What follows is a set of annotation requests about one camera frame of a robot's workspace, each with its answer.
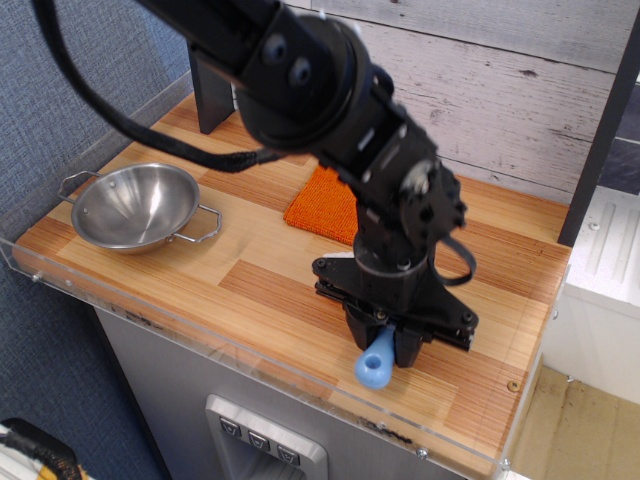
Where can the dark frame post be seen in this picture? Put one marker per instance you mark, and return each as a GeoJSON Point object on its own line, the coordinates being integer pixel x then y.
{"type": "Point", "coordinates": [213, 94]}
{"type": "Point", "coordinates": [612, 115]}

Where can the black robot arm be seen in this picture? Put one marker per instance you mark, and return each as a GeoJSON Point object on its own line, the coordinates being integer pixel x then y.
{"type": "Point", "coordinates": [307, 85]}

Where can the white ribbed side counter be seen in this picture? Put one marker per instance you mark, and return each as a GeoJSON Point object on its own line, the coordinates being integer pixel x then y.
{"type": "Point", "coordinates": [593, 333]}

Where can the silver dispenser button panel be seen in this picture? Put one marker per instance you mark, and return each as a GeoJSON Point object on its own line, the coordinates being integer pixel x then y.
{"type": "Point", "coordinates": [251, 446]}

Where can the stainless steel bowl with handles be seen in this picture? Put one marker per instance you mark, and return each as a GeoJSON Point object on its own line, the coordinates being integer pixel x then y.
{"type": "Point", "coordinates": [135, 208]}

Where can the orange red cloth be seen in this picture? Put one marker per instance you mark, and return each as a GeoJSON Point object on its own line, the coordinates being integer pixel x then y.
{"type": "Point", "coordinates": [325, 206]}

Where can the grey toy fridge cabinet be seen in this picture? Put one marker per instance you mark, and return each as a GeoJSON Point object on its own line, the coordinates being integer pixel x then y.
{"type": "Point", "coordinates": [171, 383]}

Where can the clear acrylic table guard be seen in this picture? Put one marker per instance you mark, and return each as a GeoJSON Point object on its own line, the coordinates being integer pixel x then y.
{"type": "Point", "coordinates": [248, 293]}

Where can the dark right frame post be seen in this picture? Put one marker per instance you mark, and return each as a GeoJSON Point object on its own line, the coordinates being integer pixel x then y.
{"type": "Point", "coordinates": [612, 115]}

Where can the blue and grey spoon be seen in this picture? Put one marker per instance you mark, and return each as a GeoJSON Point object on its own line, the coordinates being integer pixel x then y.
{"type": "Point", "coordinates": [373, 369]}

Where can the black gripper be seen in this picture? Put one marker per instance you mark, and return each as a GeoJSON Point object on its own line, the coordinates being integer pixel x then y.
{"type": "Point", "coordinates": [415, 301]}

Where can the black and yellow object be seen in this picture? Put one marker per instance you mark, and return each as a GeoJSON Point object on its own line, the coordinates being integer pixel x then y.
{"type": "Point", "coordinates": [27, 452]}

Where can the dark left frame post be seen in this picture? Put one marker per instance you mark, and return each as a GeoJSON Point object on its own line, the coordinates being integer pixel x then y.
{"type": "Point", "coordinates": [213, 94]}

